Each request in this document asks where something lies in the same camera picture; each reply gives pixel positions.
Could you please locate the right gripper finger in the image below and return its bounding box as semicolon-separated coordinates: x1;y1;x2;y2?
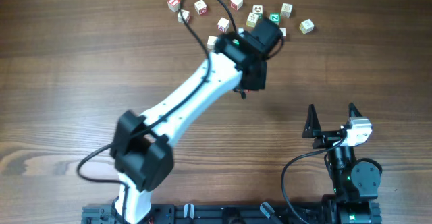
302;104;322;138
348;102;362;117

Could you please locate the pretzel block red side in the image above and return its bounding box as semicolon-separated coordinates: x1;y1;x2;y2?
279;27;286;38

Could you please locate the red A letter block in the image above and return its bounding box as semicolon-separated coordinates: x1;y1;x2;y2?
217;18;230;32

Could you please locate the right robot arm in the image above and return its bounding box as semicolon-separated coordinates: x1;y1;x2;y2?
302;103;383;224

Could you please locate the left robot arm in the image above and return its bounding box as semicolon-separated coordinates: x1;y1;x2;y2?
110;18;284;223

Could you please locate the green N letter block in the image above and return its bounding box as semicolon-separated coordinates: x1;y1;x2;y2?
269;13;281;25

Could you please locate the yellow-sided ladybug block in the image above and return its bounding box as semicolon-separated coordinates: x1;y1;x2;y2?
246;13;259;28

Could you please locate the panda picture block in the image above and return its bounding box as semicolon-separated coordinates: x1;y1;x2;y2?
252;5;263;18

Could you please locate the plain block top right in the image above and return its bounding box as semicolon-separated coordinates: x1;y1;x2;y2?
280;3;293;18

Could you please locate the yellow-sided block far right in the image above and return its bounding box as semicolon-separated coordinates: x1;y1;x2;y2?
299;19;315;34

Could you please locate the red-sided block top centre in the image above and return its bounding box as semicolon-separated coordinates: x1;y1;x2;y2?
230;0;244;11

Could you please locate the plain wooden block centre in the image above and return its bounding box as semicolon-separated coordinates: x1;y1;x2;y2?
207;36;217;50

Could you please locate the block with red side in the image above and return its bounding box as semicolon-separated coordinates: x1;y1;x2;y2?
194;0;208;16

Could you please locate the plain block left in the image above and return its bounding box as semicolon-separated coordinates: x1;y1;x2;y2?
178;9;190;24

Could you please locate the red I block far left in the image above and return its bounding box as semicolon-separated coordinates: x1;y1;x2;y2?
167;0;181;12

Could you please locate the right black camera cable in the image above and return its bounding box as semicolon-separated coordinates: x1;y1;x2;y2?
280;136;348;224

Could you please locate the black camera cable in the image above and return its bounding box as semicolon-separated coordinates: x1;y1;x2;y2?
76;0;238;224
280;136;348;224

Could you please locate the left black camera cable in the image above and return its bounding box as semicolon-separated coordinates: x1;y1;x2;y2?
76;0;238;224

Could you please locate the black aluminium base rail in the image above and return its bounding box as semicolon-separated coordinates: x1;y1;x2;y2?
80;202;382;224

